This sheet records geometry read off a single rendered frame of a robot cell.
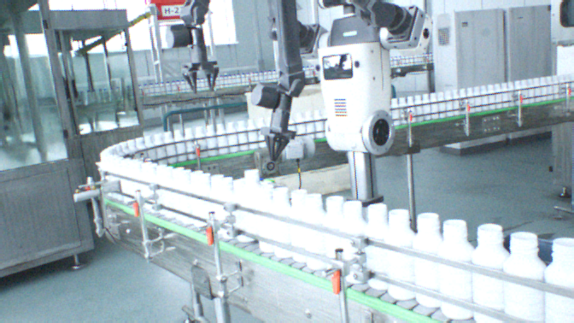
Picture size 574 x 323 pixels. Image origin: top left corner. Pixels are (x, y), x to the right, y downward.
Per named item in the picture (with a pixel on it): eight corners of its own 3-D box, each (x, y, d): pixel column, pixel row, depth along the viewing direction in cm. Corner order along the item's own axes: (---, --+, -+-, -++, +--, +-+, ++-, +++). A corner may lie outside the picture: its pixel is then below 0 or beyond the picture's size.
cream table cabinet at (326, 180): (339, 177, 640) (330, 82, 617) (365, 185, 583) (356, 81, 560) (256, 193, 601) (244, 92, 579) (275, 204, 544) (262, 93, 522)
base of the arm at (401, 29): (397, 10, 168) (387, 44, 166) (382, -3, 163) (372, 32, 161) (419, 6, 161) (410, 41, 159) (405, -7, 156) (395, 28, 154)
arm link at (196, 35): (207, 25, 165) (197, 27, 170) (188, 26, 161) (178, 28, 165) (209, 47, 167) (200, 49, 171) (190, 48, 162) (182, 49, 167)
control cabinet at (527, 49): (527, 134, 791) (525, 6, 755) (554, 137, 746) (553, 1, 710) (486, 142, 763) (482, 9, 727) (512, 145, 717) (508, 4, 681)
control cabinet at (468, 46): (481, 143, 760) (477, 9, 724) (507, 146, 714) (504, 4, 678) (436, 151, 731) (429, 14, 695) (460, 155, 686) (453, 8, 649)
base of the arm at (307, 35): (312, 53, 194) (321, 24, 196) (297, 43, 189) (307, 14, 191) (297, 55, 201) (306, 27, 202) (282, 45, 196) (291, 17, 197)
